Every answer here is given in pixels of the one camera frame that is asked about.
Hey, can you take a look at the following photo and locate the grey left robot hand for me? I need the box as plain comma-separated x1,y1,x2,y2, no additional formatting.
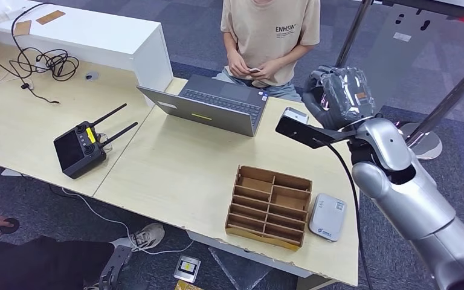
98,245,133,290

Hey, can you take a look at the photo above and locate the person's right hand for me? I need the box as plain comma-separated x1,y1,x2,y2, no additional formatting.
228,48,254,78

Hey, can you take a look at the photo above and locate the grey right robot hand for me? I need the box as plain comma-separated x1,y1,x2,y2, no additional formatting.
301,66,376,131

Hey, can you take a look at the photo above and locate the person's left hand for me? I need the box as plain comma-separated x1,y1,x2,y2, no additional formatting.
252,59,283,82

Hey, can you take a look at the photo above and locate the white card reader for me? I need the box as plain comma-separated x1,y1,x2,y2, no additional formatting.
309,193,347,242

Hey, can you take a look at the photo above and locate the person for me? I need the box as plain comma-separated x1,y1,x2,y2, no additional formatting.
0,216,166,290
213,0,321,103

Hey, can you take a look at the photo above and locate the black round puck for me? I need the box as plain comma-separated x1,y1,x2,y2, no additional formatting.
0,217,20,235

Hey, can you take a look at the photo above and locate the grey laptop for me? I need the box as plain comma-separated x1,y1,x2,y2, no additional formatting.
137,74,269,138

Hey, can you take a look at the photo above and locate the metal floor socket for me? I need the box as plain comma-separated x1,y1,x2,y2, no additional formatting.
173,255,202,284

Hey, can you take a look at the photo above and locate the yellow floor tape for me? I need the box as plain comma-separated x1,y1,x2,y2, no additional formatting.
175,280,204,290

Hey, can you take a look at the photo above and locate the grey metal sign panel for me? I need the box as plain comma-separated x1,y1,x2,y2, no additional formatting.
359,4,464,121

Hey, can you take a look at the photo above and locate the black remote controller with antennas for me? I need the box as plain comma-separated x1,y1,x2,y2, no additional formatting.
53,103,139,179

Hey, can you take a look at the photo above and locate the brown cardboard organizer tray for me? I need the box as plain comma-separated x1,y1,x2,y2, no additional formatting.
224,165,313,252

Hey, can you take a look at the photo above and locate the white desk underframe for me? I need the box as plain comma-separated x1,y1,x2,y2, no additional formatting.
185,231,337,290

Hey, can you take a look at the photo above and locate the white counter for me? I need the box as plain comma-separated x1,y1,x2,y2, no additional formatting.
0,0,174,92

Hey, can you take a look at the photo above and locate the long brown cardboard piece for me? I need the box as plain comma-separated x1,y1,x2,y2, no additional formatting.
36,10,66,25

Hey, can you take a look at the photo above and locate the small brown cardboard piece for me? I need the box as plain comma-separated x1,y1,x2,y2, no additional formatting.
13,20,32,37

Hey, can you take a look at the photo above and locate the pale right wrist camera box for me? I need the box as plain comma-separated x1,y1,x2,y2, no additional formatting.
275,106,339,150

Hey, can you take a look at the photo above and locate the white floor cable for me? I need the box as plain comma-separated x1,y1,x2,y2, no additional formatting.
62,188,195,256

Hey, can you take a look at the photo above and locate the chrome post with black base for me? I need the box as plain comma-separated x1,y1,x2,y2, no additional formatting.
333,0,377,69

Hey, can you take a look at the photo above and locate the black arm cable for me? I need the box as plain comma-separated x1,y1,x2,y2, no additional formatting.
320,140,375,290

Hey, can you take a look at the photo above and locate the thin wire loop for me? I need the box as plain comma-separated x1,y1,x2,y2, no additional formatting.
95,132,114,153

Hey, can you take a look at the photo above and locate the black tangled cable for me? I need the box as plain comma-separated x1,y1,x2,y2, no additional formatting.
0,3,81,105

